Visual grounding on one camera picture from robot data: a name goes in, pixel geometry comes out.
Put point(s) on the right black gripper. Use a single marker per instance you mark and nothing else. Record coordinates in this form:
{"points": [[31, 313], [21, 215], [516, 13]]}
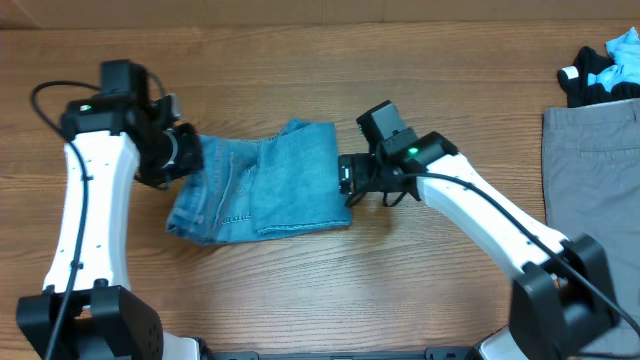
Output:
{"points": [[359, 164]]}

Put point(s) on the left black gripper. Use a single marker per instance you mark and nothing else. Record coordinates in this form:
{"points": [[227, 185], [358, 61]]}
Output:
{"points": [[193, 160]]}

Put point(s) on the blue denim jeans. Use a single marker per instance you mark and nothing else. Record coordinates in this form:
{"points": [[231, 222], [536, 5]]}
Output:
{"points": [[265, 189]]}

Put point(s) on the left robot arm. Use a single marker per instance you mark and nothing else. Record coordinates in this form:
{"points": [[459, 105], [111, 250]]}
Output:
{"points": [[117, 137]]}

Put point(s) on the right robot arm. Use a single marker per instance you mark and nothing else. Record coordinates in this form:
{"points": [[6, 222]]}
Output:
{"points": [[562, 296]]}

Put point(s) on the grey trousers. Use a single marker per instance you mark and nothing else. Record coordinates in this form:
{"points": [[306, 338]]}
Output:
{"points": [[590, 170]]}

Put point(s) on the black garment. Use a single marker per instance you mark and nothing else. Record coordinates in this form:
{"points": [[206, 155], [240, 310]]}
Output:
{"points": [[580, 84]]}

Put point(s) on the light blue cloth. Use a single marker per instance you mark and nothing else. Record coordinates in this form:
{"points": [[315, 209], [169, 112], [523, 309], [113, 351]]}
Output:
{"points": [[624, 51]]}

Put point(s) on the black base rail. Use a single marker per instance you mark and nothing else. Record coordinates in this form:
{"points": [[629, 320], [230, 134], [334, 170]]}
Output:
{"points": [[430, 353]]}

